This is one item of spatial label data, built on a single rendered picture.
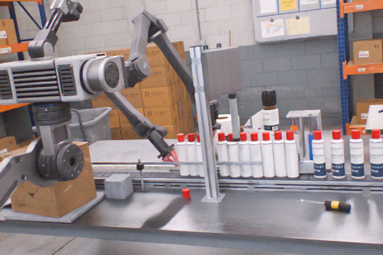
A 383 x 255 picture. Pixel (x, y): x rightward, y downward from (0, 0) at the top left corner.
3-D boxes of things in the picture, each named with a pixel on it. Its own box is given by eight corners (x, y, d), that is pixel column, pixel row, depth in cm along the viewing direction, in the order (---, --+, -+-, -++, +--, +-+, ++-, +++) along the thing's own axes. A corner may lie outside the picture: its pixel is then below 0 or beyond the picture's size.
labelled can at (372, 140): (384, 175, 187) (382, 127, 183) (384, 180, 183) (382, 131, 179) (370, 175, 189) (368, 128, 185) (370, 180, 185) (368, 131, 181)
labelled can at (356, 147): (365, 175, 190) (362, 128, 186) (365, 179, 185) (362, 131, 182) (351, 175, 192) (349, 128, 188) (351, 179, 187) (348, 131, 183)
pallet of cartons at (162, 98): (199, 138, 640) (187, 40, 613) (180, 155, 564) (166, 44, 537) (123, 140, 679) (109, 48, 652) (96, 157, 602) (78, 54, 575)
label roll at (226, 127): (202, 145, 267) (199, 122, 264) (217, 136, 283) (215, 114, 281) (232, 147, 256) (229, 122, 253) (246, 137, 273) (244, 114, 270)
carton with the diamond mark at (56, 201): (97, 197, 211) (88, 142, 206) (58, 218, 191) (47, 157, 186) (52, 191, 227) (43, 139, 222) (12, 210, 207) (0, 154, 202)
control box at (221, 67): (243, 90, 193) (239, 46, 190) (211, 97, 184) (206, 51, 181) (228, 89, 202) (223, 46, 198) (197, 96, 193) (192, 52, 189)
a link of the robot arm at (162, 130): (134, 132, 220) (143, 120, 217) (144, 126, 231) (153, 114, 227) (151, 148, 219) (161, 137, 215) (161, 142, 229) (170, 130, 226)
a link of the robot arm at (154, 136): (143, 137, 218) (150, 130, 215) (149, 133, 224) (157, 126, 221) (153, 148, 217) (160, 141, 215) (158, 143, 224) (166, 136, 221)
